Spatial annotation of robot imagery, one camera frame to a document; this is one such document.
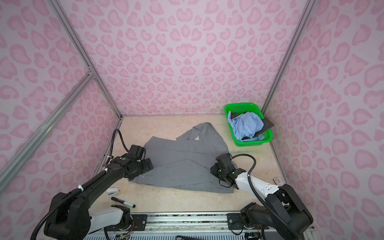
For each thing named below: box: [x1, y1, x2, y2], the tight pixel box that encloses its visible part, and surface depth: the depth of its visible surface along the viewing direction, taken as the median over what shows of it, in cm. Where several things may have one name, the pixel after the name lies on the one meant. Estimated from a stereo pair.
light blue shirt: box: [227, 111, 265, 142], surface depth 97 cm
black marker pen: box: [111, 197, 136, 208], surface depth 80 cm
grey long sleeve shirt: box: [127, 122, 234, 194], surface depth 95 cm
